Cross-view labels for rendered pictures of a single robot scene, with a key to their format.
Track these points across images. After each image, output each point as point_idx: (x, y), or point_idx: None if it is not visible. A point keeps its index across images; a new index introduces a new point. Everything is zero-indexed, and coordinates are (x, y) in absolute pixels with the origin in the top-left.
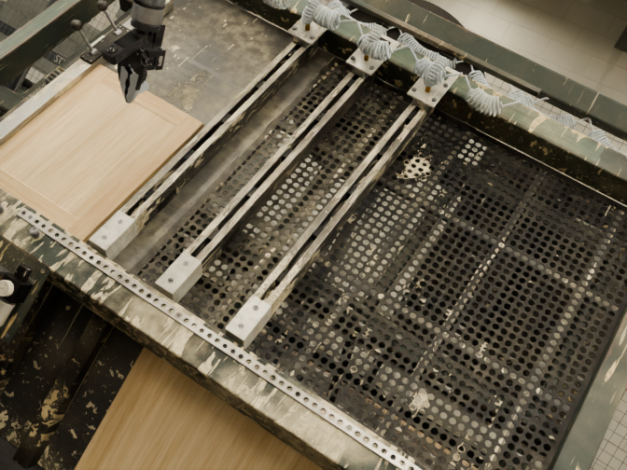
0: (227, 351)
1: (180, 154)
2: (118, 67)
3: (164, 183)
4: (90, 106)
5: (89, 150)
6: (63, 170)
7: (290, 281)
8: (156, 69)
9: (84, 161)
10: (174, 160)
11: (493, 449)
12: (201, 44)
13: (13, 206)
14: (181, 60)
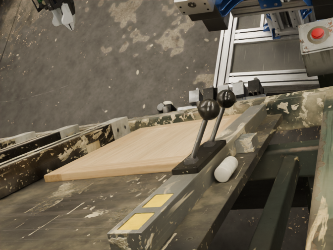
0: (35, 133)
1: (64, 141)
2: (73, 3)
3: (77, 134)
4: (182, 147)
5: (162, 139)
6: (176, 131)
7: None
8: (41, 8)
9: (161, 137)
10: (69, 139)
11: None
12: (41, 233)
13: (193, 110)
14: (79, 208)
